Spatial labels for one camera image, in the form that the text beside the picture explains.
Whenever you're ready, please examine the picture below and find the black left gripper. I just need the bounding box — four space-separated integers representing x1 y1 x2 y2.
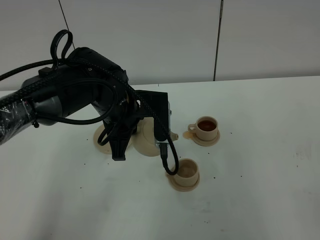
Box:
102 89 172 161

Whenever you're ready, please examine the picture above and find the beige ceramic teapot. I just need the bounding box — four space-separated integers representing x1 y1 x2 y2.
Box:
131 118 179 157

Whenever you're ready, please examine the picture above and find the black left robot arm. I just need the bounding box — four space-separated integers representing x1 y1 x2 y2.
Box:
0 47 175 162

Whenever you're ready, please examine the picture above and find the beige teapot saucer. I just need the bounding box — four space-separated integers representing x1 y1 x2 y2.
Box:
93 124 112 155

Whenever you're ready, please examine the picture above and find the spilled tea puddle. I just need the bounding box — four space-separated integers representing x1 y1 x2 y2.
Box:
183 131 193 140

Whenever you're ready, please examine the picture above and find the beige near cup saucer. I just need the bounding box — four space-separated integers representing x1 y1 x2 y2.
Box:
166 175 201 192

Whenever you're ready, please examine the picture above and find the beige cup saucer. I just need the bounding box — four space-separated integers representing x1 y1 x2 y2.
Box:
191 131 221 147
166 175 201 192

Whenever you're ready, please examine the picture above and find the beige near teacup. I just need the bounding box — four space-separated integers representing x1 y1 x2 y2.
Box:
171 158 200 187

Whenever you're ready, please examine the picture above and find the beige teacup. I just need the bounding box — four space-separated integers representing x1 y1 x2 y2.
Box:
187 116 218 141
171 158 200 187

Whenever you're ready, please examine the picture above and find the beige far cup saucer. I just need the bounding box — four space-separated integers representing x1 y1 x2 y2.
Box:
191 131 221 147

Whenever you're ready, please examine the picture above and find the beige far teacup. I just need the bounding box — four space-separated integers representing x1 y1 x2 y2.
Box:
187 116 218 141

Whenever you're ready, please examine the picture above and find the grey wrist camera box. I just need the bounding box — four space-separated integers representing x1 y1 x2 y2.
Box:
154 101 173 151

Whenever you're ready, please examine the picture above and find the black braided cable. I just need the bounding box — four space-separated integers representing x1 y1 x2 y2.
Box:
0 29 180 176

